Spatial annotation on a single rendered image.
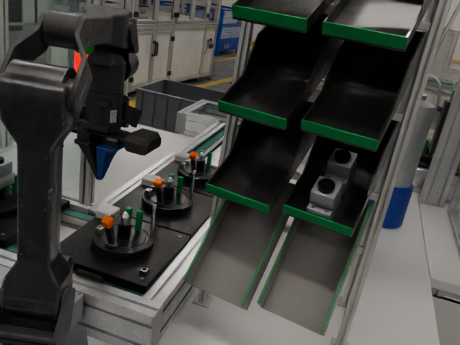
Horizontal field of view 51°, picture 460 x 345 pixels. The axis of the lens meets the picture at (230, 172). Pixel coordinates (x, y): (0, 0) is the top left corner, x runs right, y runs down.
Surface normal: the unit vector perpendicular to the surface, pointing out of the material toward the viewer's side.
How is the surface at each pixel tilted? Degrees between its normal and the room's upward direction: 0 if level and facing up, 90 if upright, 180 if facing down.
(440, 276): 0
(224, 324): 0
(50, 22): 67
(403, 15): 25
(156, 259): 0
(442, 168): 90
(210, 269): 45
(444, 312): 90
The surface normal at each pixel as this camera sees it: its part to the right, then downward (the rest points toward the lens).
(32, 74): 0.08, -0.40
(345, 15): -0.05, -0.72
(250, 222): -0.22, -0.46
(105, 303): -0.30, 0.32
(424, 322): 0.15, -0.92
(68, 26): 0.02, -0.03
